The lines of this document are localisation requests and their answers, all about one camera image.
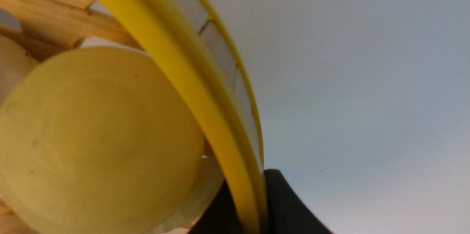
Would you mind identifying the yellow toy bun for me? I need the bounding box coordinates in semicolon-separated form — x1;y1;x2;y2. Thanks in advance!
1;47;205;234

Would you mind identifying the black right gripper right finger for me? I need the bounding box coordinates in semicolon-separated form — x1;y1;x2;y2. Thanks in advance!
264;169;331;234

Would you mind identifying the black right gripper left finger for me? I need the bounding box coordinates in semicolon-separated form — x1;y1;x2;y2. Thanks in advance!
189;182;242;234

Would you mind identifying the yellow bamboo steamer basket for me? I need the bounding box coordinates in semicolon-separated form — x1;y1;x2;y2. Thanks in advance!
1;0;268;234

